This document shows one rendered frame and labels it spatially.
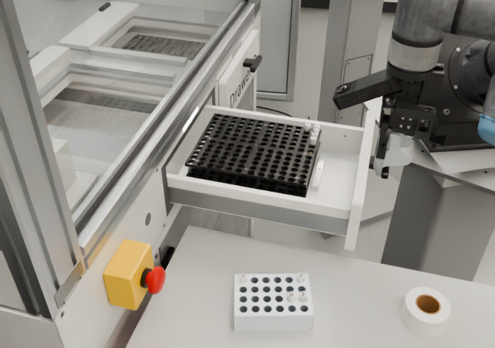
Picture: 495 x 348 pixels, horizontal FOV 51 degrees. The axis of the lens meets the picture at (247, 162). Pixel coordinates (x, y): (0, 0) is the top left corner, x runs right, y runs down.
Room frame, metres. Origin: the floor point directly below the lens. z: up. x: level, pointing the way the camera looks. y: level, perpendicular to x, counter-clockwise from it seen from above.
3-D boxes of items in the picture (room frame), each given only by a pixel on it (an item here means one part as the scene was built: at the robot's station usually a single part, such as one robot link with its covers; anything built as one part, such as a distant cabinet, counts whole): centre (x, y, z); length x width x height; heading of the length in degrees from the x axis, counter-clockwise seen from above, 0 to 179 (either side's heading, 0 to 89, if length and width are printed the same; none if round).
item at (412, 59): (0.74, -0.25, 1.13); 0.08 x 0.08 x 0.05
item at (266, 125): (0.80, -0.02, 0.87); 0.22 x 0.18 x 0.06; 75
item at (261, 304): (0.54, -0.04, 0.78); 0.12 x 0.08 x 0.04; 91
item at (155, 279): (0.50, 0.14, 0.88); 0.04 x 0.03 x 0.04; 165
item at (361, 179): (0.75, -0.21, 0.87); 0.29 x 0.02 x 0.11; 165
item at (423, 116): (0.74, -0.26, 1.05); 0.09 x 0.08 x 0.12; 75
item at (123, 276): (0.51, 0.17, 0.88); 0.07 x 0.05 x 0.07; 165
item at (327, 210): (0.80, -0.01, 0.86); 0.40 x 0.26 x 0.06; 75
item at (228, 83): (1.14, 0.02, 0.87); 0.29 x 0.02 x 0.11; 165
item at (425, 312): (0.52, -0.29, 0.78); 0.07 x 0.07 x 0.04
